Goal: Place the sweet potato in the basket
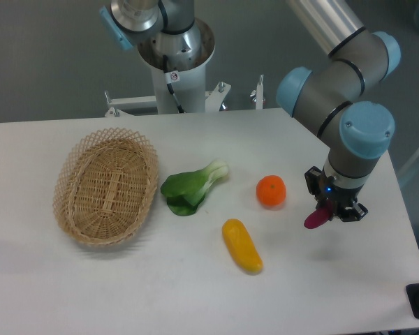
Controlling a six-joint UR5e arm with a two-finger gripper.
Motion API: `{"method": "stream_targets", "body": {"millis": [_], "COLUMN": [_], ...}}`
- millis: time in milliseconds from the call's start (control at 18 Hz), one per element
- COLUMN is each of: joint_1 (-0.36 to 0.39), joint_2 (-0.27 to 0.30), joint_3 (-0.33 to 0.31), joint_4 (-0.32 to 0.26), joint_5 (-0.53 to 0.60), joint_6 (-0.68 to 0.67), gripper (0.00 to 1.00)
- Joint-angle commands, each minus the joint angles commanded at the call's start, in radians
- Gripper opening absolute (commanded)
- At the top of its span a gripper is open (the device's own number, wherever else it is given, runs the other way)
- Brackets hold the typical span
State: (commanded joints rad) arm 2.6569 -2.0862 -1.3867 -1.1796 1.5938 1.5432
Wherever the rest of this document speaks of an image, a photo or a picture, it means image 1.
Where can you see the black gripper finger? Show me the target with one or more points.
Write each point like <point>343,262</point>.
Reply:
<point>312,178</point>
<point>354,213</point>

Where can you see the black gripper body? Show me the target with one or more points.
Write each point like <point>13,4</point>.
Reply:
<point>335,197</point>

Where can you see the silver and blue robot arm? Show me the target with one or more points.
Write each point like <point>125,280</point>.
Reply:
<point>327,103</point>

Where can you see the woven wicker basket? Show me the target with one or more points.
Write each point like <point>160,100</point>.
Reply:
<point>106,187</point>

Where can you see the orange mandarin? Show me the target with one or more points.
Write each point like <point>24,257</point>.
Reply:
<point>271,191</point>

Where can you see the green bok choy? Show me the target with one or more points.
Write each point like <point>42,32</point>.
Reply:
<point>185,191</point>

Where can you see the white frame bracket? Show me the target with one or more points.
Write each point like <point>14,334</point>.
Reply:
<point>170,100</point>

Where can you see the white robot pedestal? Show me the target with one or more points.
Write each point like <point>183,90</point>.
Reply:
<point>180,57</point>

